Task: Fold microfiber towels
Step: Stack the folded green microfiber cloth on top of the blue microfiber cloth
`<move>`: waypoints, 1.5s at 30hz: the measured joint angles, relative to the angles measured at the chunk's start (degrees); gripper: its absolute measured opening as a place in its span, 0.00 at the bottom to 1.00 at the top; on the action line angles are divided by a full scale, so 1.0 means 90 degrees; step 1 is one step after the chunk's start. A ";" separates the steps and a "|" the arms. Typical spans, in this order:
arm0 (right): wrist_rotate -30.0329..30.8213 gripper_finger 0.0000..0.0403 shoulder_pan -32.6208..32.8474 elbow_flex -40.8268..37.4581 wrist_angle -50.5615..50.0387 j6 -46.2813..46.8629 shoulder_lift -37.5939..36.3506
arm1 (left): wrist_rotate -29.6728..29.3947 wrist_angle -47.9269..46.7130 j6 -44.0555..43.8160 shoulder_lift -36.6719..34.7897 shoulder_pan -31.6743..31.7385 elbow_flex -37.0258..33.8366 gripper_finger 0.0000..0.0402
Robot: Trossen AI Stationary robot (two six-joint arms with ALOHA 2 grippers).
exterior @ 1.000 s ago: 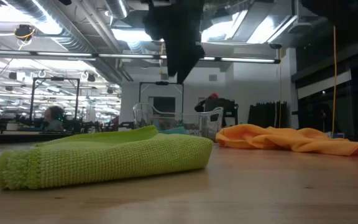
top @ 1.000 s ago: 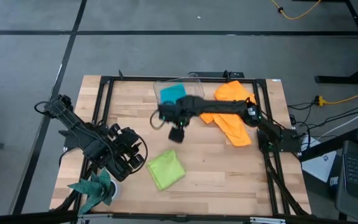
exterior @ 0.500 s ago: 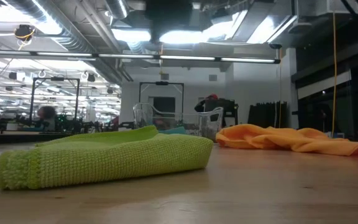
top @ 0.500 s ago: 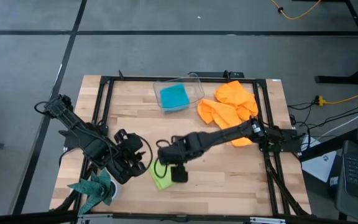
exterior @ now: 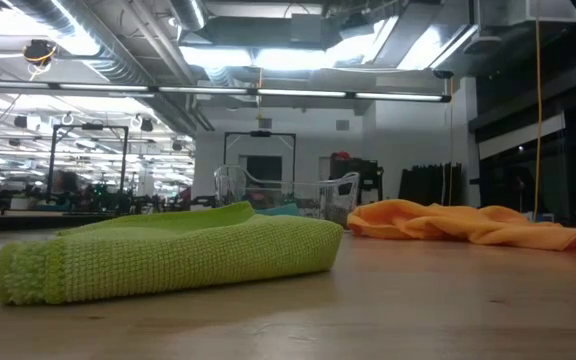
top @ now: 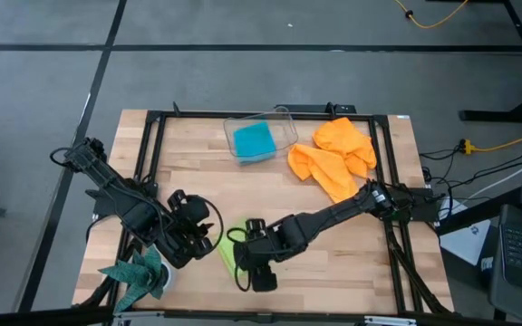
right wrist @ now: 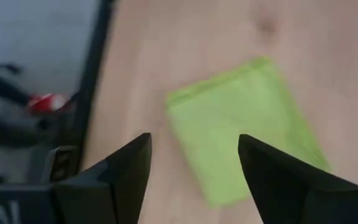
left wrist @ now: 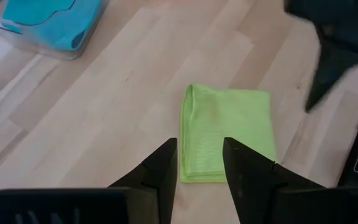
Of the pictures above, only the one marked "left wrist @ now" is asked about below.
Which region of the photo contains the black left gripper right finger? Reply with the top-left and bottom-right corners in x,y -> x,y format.
223,137 -> 358,224

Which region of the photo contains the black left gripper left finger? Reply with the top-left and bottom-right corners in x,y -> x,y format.
0,138 -> 178,224

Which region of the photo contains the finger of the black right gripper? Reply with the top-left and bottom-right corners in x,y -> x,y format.
305,30 -> 358,113

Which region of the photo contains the green microfiber towel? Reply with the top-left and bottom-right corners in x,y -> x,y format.
180,83 -> 278,184

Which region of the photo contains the blue microfiber towel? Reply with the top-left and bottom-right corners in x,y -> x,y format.
1,0 -> 102,52

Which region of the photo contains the clear plastic bin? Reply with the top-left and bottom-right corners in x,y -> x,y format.
0,0 -> 110,61

